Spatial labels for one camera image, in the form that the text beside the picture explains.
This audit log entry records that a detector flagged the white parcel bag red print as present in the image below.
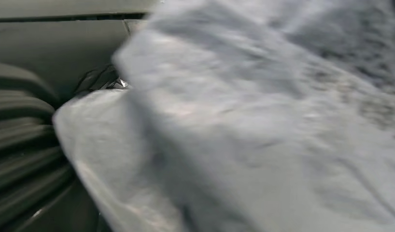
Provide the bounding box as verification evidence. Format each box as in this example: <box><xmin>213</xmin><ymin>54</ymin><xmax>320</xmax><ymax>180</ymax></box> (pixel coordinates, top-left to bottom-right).
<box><xmin>53</xmin><ymin>0</ymin><xmax>395</xmax><ymax>232</ymax></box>

